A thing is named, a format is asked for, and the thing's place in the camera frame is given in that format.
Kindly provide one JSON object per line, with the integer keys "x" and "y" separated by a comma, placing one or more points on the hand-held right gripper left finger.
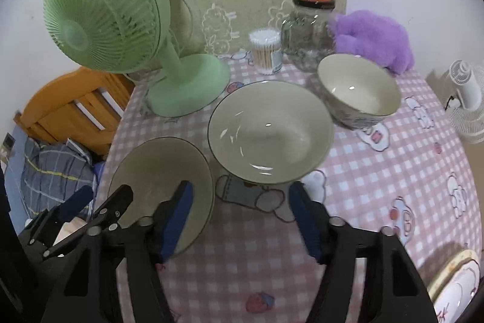
{"x": 176, "y": 221}

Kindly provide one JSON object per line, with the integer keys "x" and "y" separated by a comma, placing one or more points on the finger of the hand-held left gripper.
{"x": 119, "y": 202}
{"x": 77, "y": 202}

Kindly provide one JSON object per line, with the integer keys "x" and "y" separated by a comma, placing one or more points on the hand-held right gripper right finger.
{"x": 308, "y": 221}

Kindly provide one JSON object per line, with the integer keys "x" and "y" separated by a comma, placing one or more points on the green-grey ceramic bowl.
{"x": 151, "y": 171}
{"x": 264, "y": 126}

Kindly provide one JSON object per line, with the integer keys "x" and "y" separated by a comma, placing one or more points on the green-grey bowl blue floral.
{"x": 359, "y": 88}

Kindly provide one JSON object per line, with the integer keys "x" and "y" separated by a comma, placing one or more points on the small white red-rimmed plate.
{"x": 461, "y": 292}

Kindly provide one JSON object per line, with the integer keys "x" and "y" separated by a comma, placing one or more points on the peach cloth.
{"x": 68, "y": 230}

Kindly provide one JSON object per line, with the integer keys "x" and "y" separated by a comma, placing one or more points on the blue bed sheet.
{"x": 99, "y": 171}

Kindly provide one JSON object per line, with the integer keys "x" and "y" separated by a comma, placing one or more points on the grey plaid pillow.
{"x": 53, "y": 171}

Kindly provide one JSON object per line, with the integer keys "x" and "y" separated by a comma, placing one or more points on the pink checked tablecloth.
{"x": 370, "y": 186}

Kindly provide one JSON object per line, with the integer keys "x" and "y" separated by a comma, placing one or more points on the wooden chair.
{"x": 60, "y": 107}

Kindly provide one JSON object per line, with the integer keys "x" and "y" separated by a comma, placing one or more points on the cotton swab container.
{"x": 264, "y": 50}

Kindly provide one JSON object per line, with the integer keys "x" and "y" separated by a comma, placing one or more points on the glass jar dark lid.
{"x": 306, "y": 39}

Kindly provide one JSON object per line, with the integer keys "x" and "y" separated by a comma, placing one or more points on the purple plush toy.
{"x": 374, "y": 39}

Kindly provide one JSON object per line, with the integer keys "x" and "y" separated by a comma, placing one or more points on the green desk fan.
{"x": 102, "y": 5}

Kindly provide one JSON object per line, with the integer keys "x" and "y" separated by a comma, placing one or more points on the white standing fan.
{"x": 467, "y": 88}

